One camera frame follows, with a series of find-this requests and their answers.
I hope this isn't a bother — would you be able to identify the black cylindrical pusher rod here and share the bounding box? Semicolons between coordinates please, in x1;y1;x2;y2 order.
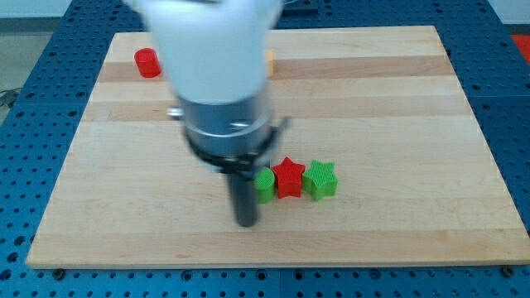
227;169;258;228

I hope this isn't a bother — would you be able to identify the silver cylindrical wrist flange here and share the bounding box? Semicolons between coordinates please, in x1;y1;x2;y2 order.
167;89;291;174

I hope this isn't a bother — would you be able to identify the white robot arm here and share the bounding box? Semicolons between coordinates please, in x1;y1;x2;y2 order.
126;0;290;227

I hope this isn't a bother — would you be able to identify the red star block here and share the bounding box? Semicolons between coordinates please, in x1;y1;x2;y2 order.
272;156;306;199

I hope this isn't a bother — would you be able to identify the green star block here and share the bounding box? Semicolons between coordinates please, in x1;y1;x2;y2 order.
302;160;339;201

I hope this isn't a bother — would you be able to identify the green cylinder block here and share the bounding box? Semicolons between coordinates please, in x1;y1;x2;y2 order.
254;167;276;204

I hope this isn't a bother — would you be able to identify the yellow block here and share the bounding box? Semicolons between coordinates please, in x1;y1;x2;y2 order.
266;50;274;77

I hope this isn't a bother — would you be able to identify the red cylinder block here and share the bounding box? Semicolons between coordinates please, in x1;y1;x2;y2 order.
134;48;161;78

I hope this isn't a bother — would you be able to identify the wooden board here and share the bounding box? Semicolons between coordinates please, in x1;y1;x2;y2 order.
26;26;529;270

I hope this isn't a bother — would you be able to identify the blue perforated table frame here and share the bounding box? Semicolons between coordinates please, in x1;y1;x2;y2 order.
1;0;529;297

